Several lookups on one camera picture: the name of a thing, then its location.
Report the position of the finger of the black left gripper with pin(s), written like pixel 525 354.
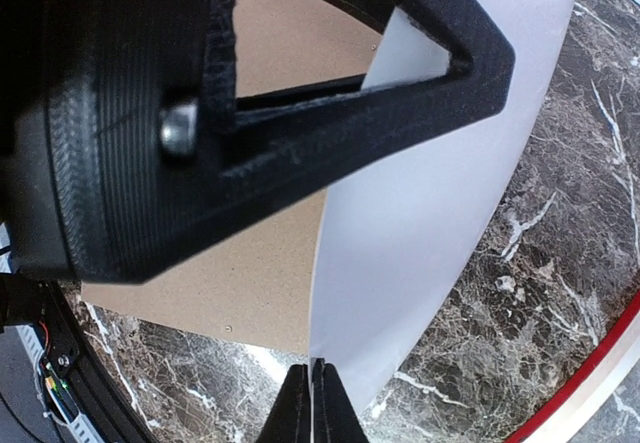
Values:
pixel 275 150

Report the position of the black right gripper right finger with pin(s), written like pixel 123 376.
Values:
pixel 333 417

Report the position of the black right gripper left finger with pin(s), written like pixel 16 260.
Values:
pixel 289 420

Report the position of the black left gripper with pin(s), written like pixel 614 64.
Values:
pixel 111 134

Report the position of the brown cardboard backing board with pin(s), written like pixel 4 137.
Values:
pixel 255 287

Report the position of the canyon photo print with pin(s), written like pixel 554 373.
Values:
pixel 396 235

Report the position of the red wooden picture frame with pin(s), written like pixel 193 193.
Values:
pixel 591 385

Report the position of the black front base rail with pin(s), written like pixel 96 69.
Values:
pixel 84 381

